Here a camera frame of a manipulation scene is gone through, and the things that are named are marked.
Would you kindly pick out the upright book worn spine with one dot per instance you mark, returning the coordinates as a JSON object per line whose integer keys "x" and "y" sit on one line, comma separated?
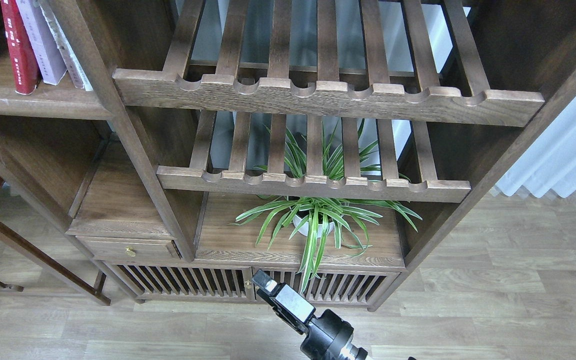
{"x": 74, "y": 68}

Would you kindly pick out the white curtain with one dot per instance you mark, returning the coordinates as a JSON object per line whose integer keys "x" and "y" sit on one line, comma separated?
{"x": 549, "y": 165}

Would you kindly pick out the lavender white book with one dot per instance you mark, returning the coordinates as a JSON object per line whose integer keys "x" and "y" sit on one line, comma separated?
{"x": 47, "y": 55}

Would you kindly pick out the wooden furniture at left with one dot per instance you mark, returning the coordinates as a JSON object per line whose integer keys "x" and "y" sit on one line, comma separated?
{"x": 18, "y": 243}

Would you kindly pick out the dark wooden bookshelf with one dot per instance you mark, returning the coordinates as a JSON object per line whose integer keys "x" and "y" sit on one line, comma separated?
{"x": 432, "y": 101}

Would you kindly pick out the brass drawer knob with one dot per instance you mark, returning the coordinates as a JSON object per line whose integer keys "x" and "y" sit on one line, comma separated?
{"x": 130, "y": 252}

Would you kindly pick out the red cover book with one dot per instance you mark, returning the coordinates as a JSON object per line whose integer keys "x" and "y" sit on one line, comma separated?
{"x": 23, "y": 62}

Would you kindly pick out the green spider plant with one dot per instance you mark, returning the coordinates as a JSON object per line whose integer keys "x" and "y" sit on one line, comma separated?
{"x": 319, "y": 216}

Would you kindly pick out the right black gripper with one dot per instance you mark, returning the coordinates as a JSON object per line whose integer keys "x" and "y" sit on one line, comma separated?
{"x": 327, "y": 337}

